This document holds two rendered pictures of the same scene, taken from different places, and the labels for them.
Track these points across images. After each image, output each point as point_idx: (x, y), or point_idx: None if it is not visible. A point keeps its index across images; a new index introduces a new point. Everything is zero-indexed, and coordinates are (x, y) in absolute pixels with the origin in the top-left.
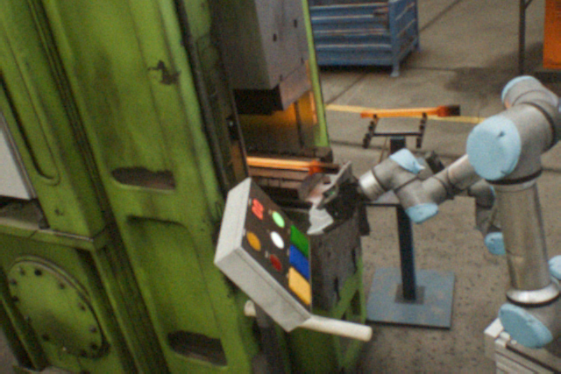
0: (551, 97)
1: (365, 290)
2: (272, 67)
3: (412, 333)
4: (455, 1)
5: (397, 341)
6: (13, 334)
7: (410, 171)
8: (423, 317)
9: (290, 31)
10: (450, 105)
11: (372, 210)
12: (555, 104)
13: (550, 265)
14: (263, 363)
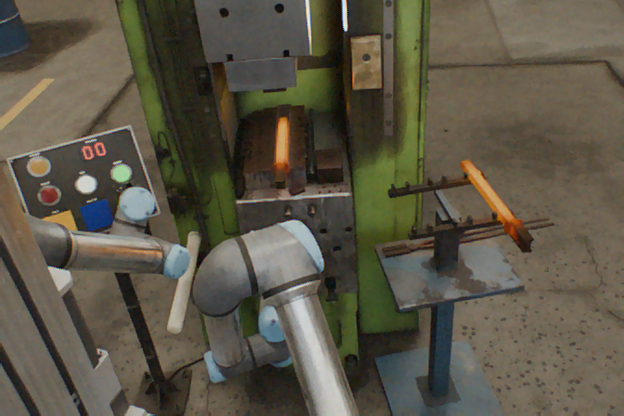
0: (276, 274)
1: (425, 344)
2: (211, 41)
3: (380, 412)
4: None
5: (361, 402)
6: None
7: (122, 212)
8: (406, 415)
9: (264, 13)
10: (524, 230)
11: (578, 297)
12: (232, 278)
13: None
14: (192, 285)
